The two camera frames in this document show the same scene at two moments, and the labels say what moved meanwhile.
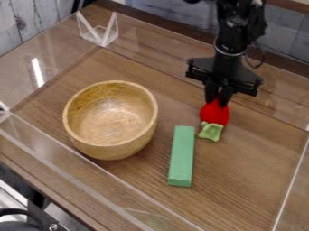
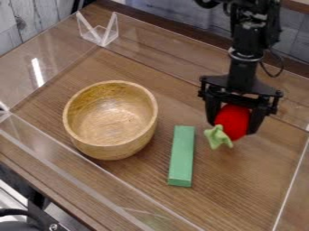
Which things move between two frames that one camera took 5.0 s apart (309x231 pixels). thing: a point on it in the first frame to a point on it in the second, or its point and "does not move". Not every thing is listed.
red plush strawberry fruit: x=215 y=117 to x=233 y=117
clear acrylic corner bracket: x=99 y=35 does not move
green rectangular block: x=181 y=158 does not move
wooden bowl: x=110 y=116 does not move
